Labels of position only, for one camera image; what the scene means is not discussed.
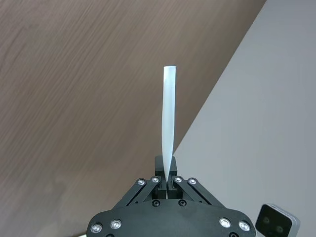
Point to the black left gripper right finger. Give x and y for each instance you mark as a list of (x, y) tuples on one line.
[(188, 188)]

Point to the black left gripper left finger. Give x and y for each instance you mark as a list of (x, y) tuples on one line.
[(145, 188)]

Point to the small white plastic piece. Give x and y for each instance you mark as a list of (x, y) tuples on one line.
[(169, 111)]

